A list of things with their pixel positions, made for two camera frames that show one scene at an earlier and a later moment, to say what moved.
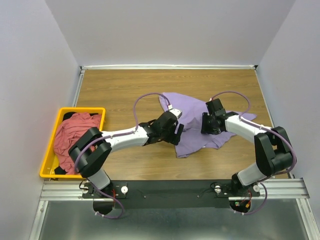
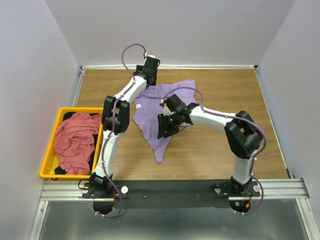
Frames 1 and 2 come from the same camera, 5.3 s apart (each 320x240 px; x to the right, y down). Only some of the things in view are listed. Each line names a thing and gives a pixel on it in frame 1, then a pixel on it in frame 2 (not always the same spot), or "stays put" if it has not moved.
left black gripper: [178, 134] to [152, 63]
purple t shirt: [189, 113] to [148, 105]
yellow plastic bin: [50, 162] stays put
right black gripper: [204, 123] to [163, 126]
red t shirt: [71, 129] stays put
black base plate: [152, 194] stays put
